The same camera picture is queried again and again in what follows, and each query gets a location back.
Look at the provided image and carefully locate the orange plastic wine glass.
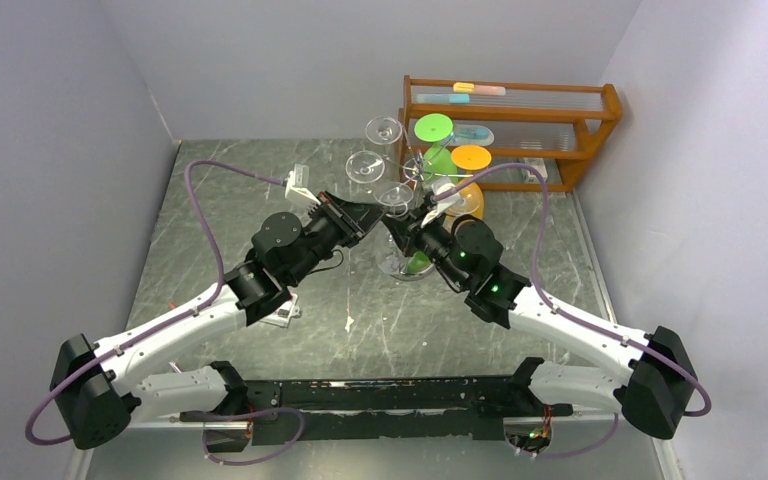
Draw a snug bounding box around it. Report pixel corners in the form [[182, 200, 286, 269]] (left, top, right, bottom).
[[446, 144, 493, 223]]

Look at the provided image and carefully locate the clear wine glass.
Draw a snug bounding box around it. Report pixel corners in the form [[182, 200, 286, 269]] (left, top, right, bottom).
[[345, 150, 386, 184], [364, 116, 404, 145], [373, 181, 413, 278]]

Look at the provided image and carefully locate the wooden shelf rack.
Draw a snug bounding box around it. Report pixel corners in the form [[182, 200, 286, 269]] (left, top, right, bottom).
[[398, 76, 623, 193]]

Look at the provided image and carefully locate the chrome wine glass rack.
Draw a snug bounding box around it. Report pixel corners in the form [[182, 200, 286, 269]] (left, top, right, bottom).
[[356, 116, 485, 283]]

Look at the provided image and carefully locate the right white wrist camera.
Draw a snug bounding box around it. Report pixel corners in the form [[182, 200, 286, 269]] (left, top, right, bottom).
[[420, 177, 459, 228]]

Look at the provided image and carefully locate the yellow pink eraser bar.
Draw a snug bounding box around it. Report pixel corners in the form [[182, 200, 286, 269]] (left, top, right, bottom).
[[452, 82, 506, 96]]

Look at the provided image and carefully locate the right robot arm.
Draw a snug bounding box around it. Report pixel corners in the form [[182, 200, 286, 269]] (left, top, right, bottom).
[[383, 215, 698, 440]]

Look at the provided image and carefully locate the green plastic wine glass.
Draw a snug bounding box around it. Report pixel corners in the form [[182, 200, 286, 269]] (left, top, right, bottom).
[[413, 113, 458, 185]]

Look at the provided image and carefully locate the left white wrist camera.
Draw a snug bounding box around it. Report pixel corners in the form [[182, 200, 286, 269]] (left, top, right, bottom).
[[284, 164, 320, 208]]

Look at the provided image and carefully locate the blue bar on shelf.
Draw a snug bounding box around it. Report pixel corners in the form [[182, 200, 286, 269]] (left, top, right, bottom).
[[413, 93, 470, 105]]

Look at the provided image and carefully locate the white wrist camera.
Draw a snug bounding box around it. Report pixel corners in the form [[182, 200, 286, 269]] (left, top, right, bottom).
[[420, 177, 459, 228], [284, 164, 320, 208]]

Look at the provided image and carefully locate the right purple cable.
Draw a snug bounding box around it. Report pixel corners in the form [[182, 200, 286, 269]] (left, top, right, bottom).
[[433, 163, 713, 419]]

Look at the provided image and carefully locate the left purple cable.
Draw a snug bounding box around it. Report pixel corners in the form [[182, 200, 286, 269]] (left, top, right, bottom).
[[24, 160, 289, 446]]

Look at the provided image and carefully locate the clear plastic card case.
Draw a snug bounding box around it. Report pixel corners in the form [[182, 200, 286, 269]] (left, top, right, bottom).
[[261, 296, 302, 328]]

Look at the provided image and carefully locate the small white box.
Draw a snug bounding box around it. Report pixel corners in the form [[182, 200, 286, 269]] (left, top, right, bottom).
[[518, 157, 549, 184]]

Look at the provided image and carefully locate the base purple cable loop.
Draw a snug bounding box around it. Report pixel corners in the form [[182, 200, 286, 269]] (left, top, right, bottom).
[[200, 406, 307, 467]]

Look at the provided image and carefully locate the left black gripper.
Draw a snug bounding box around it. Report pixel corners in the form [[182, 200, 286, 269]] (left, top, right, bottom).
[[289, 192, 392, 287]]

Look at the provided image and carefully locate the blue oval plate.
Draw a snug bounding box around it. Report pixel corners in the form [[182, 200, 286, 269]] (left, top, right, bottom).
[[451, 124, 495, 147]]

